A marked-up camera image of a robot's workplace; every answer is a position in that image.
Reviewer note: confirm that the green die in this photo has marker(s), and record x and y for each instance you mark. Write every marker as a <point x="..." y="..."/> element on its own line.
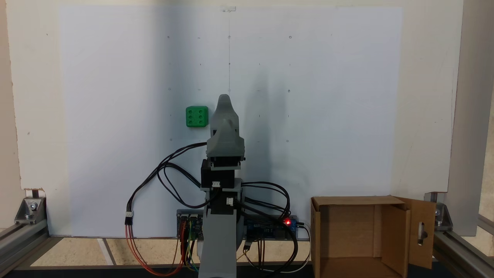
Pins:
<point x="197" y="116"/>

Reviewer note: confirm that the aluminium frame rail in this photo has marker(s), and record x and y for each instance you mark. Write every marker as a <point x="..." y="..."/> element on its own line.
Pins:
<point x="463" y="255"/>
<point x="19" y="241"/>

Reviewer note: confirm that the large white paper sheet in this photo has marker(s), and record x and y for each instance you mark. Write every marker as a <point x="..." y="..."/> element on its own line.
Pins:
<point x="308" y="116"/>

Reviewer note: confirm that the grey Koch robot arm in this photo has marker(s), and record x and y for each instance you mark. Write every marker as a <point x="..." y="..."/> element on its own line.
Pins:
<point x="218" y="247"/>

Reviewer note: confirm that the metal corner bracket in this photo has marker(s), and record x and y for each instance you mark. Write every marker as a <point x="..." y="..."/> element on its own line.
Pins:
<point x="444" y="218"/>
<point x="31" y="210"/>

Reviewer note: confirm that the blue circuit board red LED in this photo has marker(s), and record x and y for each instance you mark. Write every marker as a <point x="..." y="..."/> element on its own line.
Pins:
<point x="270" y="229"/>

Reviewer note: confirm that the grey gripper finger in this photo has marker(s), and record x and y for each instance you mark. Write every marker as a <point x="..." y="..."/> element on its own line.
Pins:
<point x="225" y="110"/>

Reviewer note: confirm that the motor driver circuit board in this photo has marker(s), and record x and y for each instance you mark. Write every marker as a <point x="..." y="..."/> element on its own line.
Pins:
<point x="195" y="226"/>

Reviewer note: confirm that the open cardboard box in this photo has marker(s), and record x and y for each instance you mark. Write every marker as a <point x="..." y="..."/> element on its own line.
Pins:
<point x="347" y="231"/>

